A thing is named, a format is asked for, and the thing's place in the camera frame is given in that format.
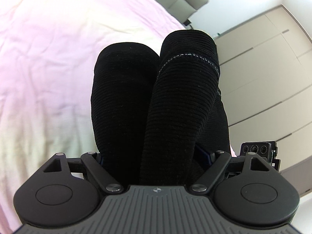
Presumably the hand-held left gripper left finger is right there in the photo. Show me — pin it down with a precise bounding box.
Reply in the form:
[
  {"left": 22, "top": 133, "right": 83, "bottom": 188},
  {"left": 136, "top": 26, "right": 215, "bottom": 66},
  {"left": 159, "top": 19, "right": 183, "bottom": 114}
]
[{"left": 43, "top": 151, "right": 125, "bottom": 193}]

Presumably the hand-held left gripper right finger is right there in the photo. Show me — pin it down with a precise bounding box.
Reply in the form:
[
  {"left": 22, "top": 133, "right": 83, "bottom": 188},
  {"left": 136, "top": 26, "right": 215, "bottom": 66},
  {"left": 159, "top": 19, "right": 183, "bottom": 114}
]
[{"left": 191, "top": 144, "right": 275, "bottom": 194}]

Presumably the beige wardrobe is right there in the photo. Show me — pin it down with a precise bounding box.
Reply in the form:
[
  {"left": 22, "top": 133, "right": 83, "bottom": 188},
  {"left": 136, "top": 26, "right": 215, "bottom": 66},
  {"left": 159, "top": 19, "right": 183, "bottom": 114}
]
[{"left": 212, "top": 4, "right": 312, "bottom": 198}]

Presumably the pink floral bedsheet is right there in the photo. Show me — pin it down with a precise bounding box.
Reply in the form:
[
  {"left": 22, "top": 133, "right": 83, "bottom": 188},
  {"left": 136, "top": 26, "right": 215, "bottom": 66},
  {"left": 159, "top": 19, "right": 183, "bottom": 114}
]
[{"left": 0, "top": 0, "right": 237, "bottom": 226}]

